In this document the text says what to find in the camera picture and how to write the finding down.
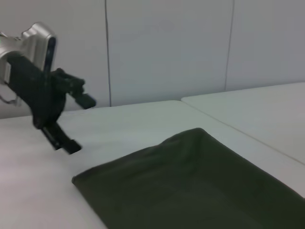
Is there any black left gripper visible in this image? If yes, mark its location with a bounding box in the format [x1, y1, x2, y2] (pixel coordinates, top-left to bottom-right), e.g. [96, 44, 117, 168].
[8, 54, 97, 155]

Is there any dark green t-shirt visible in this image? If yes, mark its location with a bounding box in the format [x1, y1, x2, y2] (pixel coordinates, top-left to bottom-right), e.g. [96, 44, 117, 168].
[71, 127, 305, 229]

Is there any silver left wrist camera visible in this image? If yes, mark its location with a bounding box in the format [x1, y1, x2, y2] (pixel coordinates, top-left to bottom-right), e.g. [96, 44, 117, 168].
[20, 22, 58, 73]

